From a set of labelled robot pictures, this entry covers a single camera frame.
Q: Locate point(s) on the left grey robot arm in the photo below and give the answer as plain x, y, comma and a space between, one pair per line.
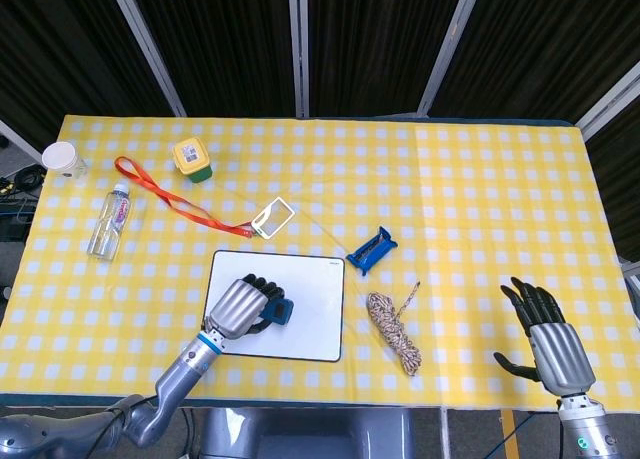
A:
185, 374

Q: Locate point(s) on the blue board eraser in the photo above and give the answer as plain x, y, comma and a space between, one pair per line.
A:
281, 313

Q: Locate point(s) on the green container with yellow lid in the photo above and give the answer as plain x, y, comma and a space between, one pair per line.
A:
192, 156

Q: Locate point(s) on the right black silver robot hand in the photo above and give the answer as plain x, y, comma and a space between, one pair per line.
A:
562, 359

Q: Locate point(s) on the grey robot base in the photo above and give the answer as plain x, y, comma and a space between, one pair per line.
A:
310, 434

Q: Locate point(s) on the yellow floor tape strip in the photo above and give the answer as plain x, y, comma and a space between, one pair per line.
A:
510, 434

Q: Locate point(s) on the grey partition frame post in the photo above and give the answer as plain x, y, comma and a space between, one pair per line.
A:
299, 44
17, 141
607, 106
450, 44
145, 44

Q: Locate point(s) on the clear plastic water bottle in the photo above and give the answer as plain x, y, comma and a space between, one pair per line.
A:
110, 219

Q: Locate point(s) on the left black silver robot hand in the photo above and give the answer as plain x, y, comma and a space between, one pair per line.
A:
235, 306

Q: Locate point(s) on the blue clip tool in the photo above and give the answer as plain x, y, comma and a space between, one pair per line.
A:
372, 251

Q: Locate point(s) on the white whiteboard with black rim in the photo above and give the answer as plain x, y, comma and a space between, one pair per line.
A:
315, 309

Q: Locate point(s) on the white clear badge holder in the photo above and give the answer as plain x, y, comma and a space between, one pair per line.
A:
272, 218

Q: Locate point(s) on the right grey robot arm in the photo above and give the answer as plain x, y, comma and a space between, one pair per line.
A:
590, 429

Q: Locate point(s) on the yellow white checkered tablecloth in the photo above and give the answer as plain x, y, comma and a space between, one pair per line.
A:
475, 204

